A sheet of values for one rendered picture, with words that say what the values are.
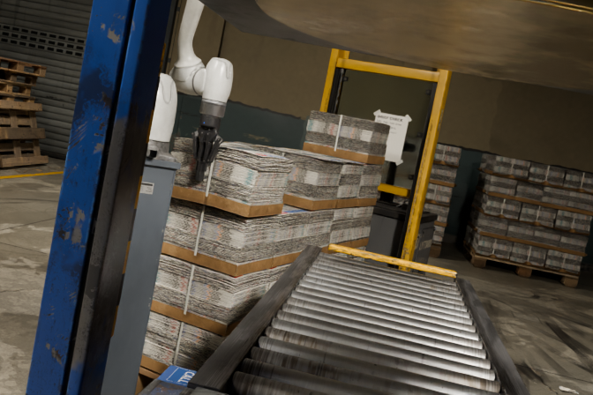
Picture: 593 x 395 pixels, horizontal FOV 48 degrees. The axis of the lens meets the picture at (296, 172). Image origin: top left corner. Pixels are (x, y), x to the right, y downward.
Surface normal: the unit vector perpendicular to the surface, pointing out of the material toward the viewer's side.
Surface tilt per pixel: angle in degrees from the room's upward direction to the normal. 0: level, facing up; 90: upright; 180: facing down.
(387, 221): 90
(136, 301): 90
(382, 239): 90
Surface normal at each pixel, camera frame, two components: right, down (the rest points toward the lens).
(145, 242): 0.42, 0.14
